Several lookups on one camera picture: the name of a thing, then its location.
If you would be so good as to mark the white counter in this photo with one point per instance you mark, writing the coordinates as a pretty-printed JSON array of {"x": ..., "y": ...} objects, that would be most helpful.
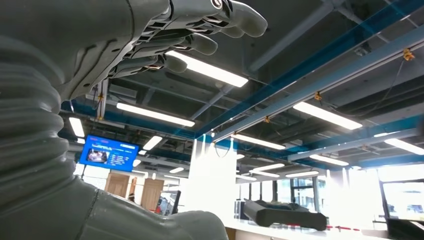
[{"x": 281, "y": 233}]

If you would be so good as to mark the blue hanging display screen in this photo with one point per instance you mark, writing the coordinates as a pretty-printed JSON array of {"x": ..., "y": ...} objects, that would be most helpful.
[{"x": 109, "y": 154}]

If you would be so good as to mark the wooden door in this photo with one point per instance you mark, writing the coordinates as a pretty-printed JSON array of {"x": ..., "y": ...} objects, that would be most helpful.
[
  {"x": 152, "y": 195},
  {"x": 117, "y": 185}
]

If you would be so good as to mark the long ceiling light panel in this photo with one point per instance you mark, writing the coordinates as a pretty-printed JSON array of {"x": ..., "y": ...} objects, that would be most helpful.
[
  {"x": 212, "y": 71},
  {"x": 155, "y": 115},
  {"x": 258, "y": 141},
  {"x": 328, "y": 116},
  {"x": 329, "y": 160},
  {"x": 76, "y": 127},
  {"x": 152, "y": 143},
  {"x": 405, "y": 146}
]

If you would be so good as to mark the black flat case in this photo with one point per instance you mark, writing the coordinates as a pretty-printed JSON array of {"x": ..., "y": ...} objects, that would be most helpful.
[{"x": 285, "y": 217}]

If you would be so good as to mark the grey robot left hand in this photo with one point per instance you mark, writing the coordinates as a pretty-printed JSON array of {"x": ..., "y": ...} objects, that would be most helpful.
[{"x": 82, "y": 30}]

